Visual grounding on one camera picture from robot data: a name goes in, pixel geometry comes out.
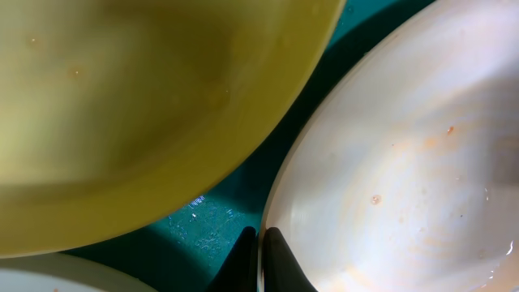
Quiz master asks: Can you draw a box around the white plate with sauce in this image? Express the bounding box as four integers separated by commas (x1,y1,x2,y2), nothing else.
262,0,518,291

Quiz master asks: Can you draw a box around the blue serving tray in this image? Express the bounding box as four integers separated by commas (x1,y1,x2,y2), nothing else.
60,0,437,292

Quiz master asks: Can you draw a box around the yellow-green plate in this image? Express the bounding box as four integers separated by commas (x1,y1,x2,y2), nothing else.
1,0,345,258

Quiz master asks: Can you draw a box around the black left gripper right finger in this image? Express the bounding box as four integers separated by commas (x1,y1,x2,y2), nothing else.
262,227,317,292

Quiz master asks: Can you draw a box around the white front plate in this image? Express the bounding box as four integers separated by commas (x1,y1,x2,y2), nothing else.
1,253,155,292

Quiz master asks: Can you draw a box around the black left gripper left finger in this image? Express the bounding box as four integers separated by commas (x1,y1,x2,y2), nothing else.
206,226,258,292

